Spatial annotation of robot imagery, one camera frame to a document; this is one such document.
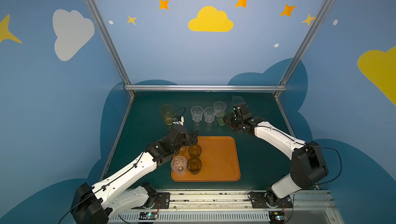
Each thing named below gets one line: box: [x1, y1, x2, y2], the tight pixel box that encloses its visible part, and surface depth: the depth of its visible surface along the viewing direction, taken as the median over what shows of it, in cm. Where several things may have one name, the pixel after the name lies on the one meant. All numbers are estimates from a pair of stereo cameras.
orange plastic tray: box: [171, 136, 241, 182], surface depth 88 cm
